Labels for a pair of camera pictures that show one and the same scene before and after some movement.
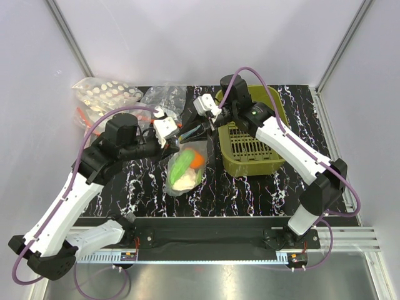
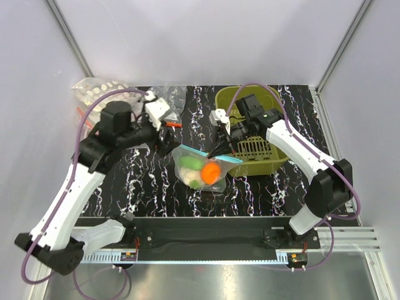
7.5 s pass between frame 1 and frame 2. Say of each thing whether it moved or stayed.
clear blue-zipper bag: moved
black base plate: stayed
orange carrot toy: moved
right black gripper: moved
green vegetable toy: moved
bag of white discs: stayed
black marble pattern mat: stayed
